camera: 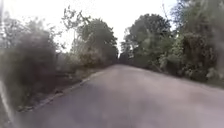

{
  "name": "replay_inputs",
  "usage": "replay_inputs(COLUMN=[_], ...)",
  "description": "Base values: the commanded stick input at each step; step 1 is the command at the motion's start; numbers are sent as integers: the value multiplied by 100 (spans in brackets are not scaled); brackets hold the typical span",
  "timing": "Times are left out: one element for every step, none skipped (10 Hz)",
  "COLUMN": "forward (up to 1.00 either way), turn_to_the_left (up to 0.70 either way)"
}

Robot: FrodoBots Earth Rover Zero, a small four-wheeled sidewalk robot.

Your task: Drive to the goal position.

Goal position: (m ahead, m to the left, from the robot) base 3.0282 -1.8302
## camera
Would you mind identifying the grey asphalt road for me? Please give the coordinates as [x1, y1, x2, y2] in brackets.
[14, 63, 224, 128]

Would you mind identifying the pale gravel road verge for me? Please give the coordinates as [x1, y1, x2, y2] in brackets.
[16, 68, 108, 114]

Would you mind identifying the row of trees and bushes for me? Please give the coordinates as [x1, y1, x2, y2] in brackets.
[118, 0, 224, 88]
[0, 5, 120, 111]

